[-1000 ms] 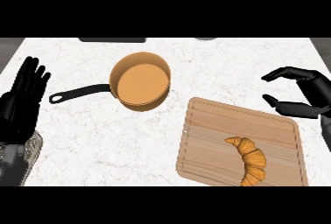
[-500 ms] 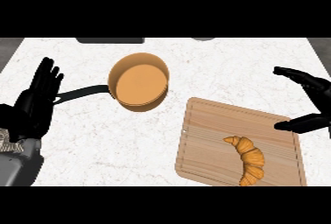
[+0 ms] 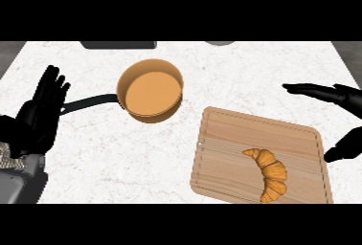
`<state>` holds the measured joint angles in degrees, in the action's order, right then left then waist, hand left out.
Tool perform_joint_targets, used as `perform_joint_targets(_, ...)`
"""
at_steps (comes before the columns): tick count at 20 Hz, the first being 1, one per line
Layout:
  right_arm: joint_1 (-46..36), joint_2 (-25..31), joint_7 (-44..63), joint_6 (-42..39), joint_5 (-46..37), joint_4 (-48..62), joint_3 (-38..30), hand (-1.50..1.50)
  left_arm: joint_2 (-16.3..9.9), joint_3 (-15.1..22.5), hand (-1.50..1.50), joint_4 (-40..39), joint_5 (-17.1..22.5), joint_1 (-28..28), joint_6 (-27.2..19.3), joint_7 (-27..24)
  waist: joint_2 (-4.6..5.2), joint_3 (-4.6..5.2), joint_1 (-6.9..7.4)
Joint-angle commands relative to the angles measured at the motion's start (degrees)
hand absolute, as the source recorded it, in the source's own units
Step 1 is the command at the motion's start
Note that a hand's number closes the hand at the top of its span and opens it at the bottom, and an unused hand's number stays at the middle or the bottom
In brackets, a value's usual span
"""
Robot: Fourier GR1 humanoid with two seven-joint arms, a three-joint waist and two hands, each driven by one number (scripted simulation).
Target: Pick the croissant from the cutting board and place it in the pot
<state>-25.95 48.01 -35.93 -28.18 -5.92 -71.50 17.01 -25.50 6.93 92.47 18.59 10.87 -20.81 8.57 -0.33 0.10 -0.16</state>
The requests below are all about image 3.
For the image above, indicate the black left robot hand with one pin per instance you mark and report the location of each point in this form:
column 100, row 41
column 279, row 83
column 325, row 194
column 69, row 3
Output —
column 38, row 111

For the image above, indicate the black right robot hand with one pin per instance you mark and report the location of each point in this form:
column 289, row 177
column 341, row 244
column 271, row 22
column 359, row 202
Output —
column 345, row 95

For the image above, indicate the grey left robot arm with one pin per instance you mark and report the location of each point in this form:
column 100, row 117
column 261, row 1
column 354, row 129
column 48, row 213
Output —
column 19, row 177

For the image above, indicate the wooden cutting board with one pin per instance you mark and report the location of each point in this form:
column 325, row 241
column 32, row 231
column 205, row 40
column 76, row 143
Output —
column 255, row 156

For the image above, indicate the golden croissant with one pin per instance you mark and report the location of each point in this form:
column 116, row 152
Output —
column 270, row 173

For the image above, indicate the dark grey flat appliance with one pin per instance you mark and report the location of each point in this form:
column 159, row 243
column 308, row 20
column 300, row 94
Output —
column 118, row 44

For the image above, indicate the grey rounded object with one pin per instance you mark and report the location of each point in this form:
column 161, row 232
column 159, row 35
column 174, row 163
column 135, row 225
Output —
column 218, row 42

